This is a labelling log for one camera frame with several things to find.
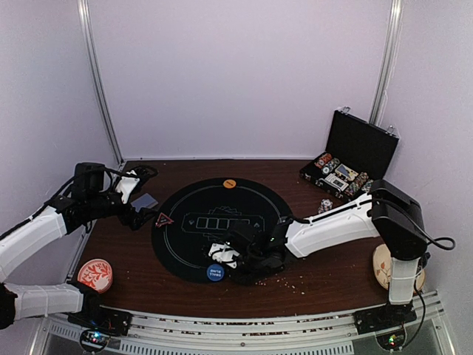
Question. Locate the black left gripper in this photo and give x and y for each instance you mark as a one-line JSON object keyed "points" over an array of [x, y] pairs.
{"points": [[138, 218]]}

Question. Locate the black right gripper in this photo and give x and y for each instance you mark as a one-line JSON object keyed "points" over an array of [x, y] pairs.
{"points": [[246, 280]]}

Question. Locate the red triangular all-in marker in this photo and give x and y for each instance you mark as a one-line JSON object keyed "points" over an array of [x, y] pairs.
{"points": [[163, 220]]}

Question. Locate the blue small blind button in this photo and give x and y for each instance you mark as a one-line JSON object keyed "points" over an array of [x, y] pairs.
{"points": [[215, 273]]}

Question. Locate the yellow big blind button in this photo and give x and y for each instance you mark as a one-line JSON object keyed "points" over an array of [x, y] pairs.
{"points": [[229, 184]]}

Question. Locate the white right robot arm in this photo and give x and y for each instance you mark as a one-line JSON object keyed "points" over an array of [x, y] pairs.
{"points": [[385, 212]]}

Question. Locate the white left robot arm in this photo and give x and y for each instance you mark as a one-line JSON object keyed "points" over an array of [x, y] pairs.
{"points": [[85, 201]]}

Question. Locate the blue patterned card deck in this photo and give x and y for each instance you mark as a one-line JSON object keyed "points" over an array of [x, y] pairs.
{"points": [[145, 201]]}

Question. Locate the round black poker mat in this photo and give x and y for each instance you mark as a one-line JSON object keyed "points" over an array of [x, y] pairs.
{"points": [[202, 213]]}

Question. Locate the red white patterned cup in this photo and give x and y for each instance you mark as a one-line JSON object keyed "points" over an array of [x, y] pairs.
{"points": [[96, 274]]}

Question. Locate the blue white chip stack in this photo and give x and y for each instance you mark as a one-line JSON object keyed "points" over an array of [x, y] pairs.
{"points": [[326, 205]]}

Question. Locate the green chip row in case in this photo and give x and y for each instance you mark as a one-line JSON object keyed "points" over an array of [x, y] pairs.
{"points": [[330, 166]]}

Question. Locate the red chip row in case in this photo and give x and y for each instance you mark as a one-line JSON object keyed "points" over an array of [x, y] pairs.
{"points": [[321, 161]]}

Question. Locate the card deck in case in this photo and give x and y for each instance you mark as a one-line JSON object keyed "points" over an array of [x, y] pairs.
{"points": [[341, 177]]}

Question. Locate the round wooden coaster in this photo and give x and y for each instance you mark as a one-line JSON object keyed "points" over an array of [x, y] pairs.
{"points": [[382, 262]]}

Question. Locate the right chip rows in case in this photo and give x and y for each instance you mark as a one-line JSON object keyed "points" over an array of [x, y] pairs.
{"points": [[362, 183]]}

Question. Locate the black poker chip case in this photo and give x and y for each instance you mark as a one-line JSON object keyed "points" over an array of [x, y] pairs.
{"points": [[357, 144]]}

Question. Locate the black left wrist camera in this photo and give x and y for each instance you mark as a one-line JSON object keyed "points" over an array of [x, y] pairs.
{"points": [[88, 179]]}

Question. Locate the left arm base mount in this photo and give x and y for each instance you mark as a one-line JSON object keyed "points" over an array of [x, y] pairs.
{"points": [[93, 315]]}

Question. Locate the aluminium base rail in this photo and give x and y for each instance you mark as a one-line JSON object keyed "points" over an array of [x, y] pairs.
{"points": [[331, 333]]}

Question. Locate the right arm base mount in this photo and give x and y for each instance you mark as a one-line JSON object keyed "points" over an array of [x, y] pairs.
{"points": [[387, 322]]}

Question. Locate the aluminium frame post left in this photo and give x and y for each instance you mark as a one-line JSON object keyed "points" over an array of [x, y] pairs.
{"points": [[86, 26]]}

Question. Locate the aluminium frame post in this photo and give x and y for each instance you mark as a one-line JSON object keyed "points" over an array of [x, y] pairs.
{"points": [[86, 26], [387, 62]]}

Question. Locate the aluminium frame post right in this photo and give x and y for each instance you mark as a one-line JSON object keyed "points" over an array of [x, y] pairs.
{"points": [[387, 62]]}

